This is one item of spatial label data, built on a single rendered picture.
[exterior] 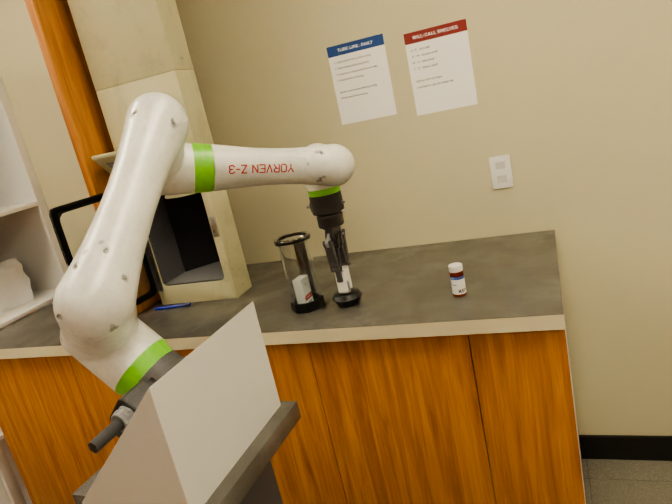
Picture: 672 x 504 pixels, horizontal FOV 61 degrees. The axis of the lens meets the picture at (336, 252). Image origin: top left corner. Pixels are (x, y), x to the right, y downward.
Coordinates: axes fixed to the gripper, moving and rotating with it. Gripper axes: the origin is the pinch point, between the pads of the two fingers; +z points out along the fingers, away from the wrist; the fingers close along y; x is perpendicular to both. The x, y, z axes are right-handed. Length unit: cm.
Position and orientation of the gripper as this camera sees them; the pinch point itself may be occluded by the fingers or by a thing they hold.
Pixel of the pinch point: (343, 279)
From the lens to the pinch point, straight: 166.1
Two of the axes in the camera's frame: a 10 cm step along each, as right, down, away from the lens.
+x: 9.2, -1.0, -3.8
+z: 2.1, 9.4, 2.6
